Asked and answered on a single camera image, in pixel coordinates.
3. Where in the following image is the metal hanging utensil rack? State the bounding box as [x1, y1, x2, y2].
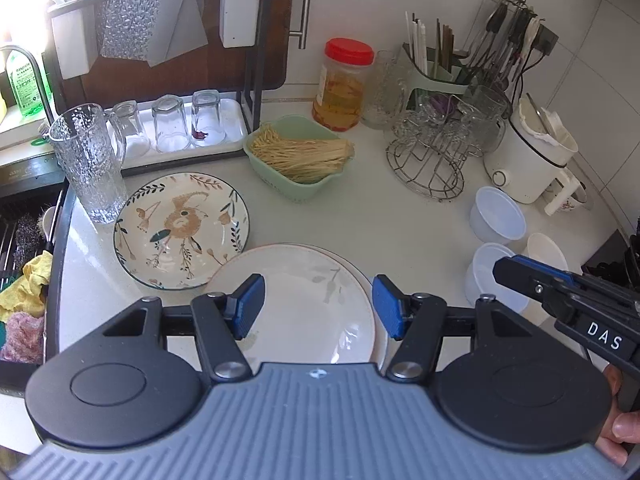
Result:
[492, 0, 543, 26]

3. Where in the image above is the white utensil holder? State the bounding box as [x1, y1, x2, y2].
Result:
[220, 0, 262, 49]
[51, 2, 98, 81]

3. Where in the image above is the green plastic basket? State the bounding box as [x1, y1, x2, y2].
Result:
[243, 115, 357, 204]

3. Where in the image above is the metal bar handle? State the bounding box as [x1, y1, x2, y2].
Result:
[289, 0, 315, 50]

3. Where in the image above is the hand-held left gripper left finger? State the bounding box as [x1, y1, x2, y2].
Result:
[102, 274, 267, 382]

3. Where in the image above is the small floral cup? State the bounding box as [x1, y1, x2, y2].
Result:
[550, 180, 593, 213]

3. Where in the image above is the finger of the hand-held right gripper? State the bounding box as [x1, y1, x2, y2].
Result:
[492, 255, 583, 311]

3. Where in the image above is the large glass mug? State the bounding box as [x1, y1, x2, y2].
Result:
[457, 85, 511, 156]

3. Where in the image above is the brown wooden cutting board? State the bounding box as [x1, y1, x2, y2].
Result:
[60, 0, 296, 106]

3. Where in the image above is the wire cup stand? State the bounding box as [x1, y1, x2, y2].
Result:
[385, 105, 466, 202]

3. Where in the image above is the floral patterned plate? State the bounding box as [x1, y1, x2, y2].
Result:
[113, 172, 250, 291]

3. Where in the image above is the group of hanging kitchen utensils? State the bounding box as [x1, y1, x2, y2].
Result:
[467, 2, 543, 96]

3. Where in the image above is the purple scrubber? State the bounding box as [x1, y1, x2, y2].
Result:
[430, 92, 458, 118]

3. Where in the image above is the textured glass pitcher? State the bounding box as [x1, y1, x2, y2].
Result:
[361, 50, 412, 130]
[48, 103, 130, 225]

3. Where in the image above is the clear drinking glass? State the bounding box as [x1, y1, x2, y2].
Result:
[151, 95, 191, 153]
[191, 89, 227, 147]
[111, 100, 151, 157]

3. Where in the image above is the silver bubble foil bag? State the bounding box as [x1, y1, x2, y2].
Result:
[95, 0, 208, 67]

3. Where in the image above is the black kitchen sink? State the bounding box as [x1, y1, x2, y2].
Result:
[0, 150, 76, 396]

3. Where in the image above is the enoki mushroom bundle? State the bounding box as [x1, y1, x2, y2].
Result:
[250, 125, 356, 184]

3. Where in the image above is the white plate with grey leaves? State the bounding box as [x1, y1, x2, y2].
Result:
[204, 243, 377, 365]

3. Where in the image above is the bundle of chopsticks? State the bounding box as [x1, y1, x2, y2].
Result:
[405, 10, 456, 81]

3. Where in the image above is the steel wool scrubber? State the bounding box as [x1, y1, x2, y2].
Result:
[12, 212, 48, 271]

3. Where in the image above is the black wall socket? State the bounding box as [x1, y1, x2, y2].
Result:
[535, 22, 560, 56]

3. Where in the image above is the green dish soap bottle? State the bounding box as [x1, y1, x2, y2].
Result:
[5, 45, 53, 121]

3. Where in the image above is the metal faucet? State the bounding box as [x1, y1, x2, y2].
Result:
[0, 45, 56, 126]

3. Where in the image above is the pink cloth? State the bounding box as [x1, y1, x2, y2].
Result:
[0, 312, 46, 363]

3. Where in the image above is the white electric cooker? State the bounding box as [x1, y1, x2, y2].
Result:
[483, 94, 579, 216]

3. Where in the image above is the person's right hand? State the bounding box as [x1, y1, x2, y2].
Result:
[596, 365, 640, 468]

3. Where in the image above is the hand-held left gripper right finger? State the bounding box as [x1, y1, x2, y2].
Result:
[371, 274, 546, 382]

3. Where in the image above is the plastic jar with red lid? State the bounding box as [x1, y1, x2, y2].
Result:
[312, 38, 375, 132]

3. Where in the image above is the black metal rack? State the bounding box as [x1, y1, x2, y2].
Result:
[45, 0, 278, 176]

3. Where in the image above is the white bowl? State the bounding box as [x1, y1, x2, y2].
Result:
[521, 232, 571, 276]

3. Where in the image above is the white drip tray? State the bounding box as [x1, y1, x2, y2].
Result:
[117, 97, 248, 163]

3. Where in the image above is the yellow cloth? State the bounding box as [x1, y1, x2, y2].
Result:
[0, 251, 53, 323]

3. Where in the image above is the black stove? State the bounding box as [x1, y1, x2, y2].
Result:
[582, 232, 640, 281]

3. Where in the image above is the green cutlery holder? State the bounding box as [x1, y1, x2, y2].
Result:
[402, 42, 483, 111]

